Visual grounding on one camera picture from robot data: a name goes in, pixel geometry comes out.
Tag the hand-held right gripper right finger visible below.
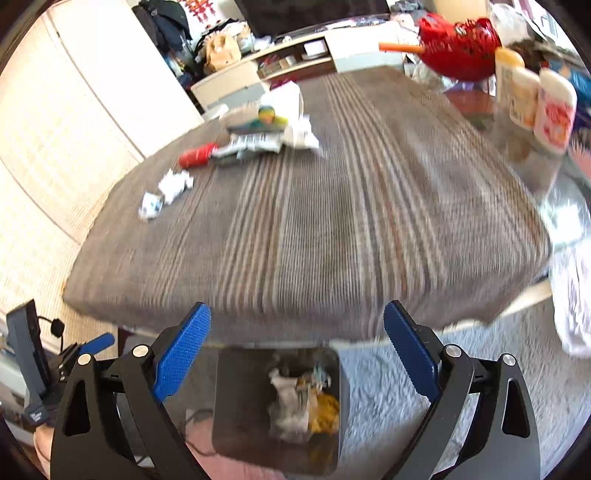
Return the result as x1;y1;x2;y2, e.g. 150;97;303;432
383;300;541;480

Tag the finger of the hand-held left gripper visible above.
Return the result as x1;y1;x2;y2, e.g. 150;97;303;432
69;332;116;358

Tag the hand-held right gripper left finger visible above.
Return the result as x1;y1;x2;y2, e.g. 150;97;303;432
50;302;212;480

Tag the black trash bin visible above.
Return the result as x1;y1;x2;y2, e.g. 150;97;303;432
213;347;343;477

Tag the yellow paper bag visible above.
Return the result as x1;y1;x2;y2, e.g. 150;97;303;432
307;390;341;435

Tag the person's left hand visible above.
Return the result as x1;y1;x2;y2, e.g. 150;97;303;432
33;425;55;478

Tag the grey fluffy rug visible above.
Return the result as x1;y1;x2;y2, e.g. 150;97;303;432
323;300;591;480

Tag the small crumpled white paper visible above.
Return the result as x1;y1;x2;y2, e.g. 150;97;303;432
158;169;195;205
139;191;166;222

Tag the grey plaid tablecloth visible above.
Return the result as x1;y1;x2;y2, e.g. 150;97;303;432
62;67;555;344

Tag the white plastic bag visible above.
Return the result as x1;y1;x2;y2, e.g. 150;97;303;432
549;244;591;356

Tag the red wrapper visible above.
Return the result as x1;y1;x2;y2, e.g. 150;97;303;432
178;143;219;169

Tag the bamboo folding screen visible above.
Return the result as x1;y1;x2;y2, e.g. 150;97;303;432
0;0;204;333

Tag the white barcode packet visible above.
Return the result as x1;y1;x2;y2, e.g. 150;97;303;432
217;131;282;160

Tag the pink hairbrush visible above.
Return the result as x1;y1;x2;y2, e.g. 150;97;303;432
568;143;591;185

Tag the green yellow snack packet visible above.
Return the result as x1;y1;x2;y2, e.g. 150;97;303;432
231;105;289;132

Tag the white bottle yellow label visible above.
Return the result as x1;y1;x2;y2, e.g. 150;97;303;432
510;68;541;130

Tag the white bottle pink label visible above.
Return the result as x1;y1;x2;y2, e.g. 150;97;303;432
533;69;579;155

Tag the white printed paper sheet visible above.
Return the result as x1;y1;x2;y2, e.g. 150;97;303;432
259;83;305;125

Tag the cream grey television stand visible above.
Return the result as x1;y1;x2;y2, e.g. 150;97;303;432
190;21;402;112

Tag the white bottle yellow cap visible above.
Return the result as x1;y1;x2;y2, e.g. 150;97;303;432
494;47;526;100

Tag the red openwork bowl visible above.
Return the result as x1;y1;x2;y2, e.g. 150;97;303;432
418;13;502;81

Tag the orange stick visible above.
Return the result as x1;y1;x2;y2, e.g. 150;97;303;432
379;41;423;54

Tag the brown plush toy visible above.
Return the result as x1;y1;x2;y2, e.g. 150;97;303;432
205;32;241;75

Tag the black hanging jacket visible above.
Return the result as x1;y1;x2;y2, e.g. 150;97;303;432
134;0;192;51

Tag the black television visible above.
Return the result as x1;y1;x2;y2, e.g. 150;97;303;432
233;0;391;38

